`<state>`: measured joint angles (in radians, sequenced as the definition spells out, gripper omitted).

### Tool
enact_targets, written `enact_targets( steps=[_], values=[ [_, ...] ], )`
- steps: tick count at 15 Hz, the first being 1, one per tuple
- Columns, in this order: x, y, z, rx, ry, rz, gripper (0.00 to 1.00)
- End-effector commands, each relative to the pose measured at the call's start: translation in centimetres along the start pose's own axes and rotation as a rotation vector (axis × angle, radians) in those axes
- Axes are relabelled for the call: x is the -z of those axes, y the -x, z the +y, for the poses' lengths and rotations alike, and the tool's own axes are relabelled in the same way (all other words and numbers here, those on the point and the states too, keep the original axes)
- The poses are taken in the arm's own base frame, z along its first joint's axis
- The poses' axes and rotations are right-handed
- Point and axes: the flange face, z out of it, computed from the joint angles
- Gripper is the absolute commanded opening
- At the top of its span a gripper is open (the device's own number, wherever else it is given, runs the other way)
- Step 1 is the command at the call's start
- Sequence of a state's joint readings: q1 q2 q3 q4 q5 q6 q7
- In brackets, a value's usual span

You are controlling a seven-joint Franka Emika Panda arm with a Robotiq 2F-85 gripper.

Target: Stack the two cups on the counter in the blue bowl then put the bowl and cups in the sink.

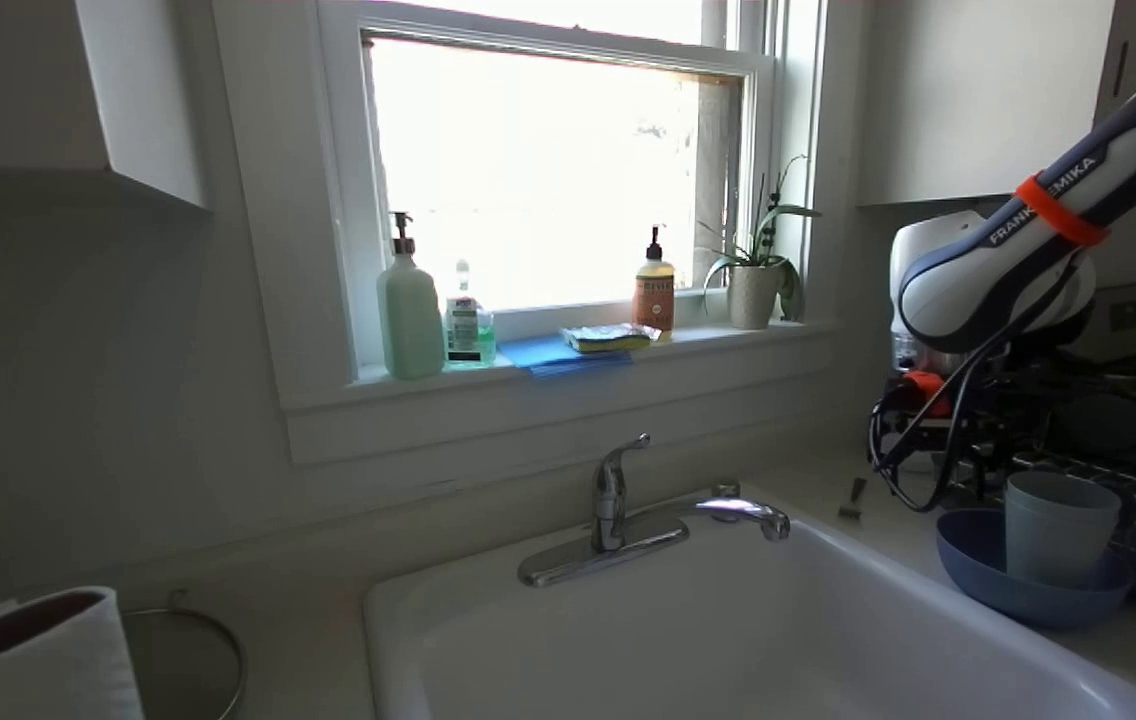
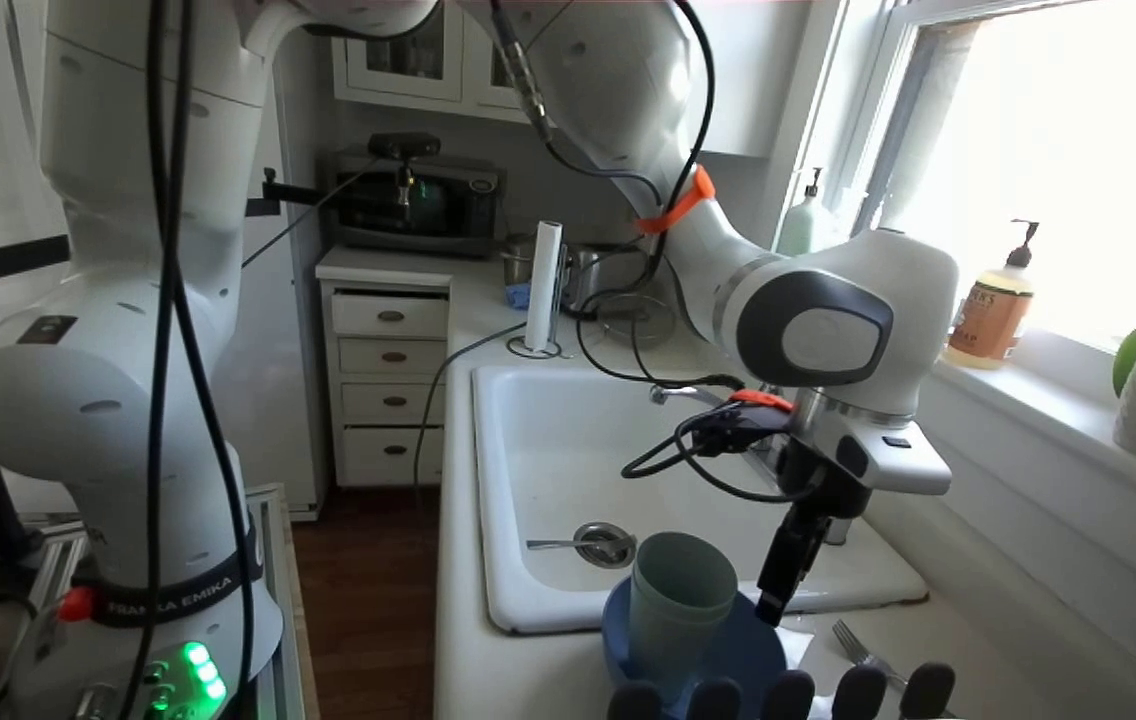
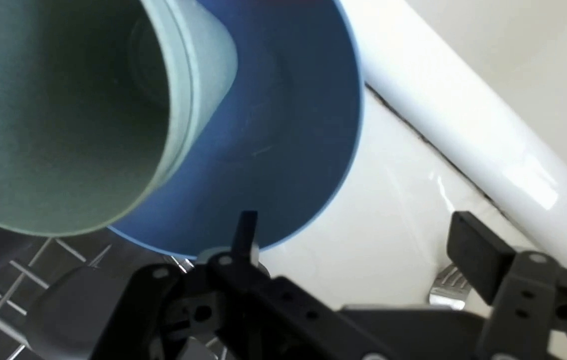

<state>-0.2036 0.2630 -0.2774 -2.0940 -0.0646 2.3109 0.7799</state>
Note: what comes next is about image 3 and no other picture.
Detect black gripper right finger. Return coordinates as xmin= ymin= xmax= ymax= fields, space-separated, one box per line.
xmin=446 ymin=208 xmax=567 ymax=360

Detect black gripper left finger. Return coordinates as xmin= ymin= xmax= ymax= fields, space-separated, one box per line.
xmin=97 ymin=208 xmax=400 ymax=360

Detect blue plastic bowl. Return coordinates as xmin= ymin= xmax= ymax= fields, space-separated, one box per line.
xmin=106 ymin=0 xmax=368 ymax=262

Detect teal plastic cup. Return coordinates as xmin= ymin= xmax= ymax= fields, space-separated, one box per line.
xmin=0 ymin=0 xmax=198 ymax=241
xmin=106 ymin=0 xmax=240 ymax=232

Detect white kitchen sink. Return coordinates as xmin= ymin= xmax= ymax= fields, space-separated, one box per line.
xmin=336 ymin=0 xmax=567 ymax=271

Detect grey patterned drying mat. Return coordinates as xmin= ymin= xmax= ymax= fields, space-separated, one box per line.
xmin=0 ymin=212 xmax=194 ymax=360

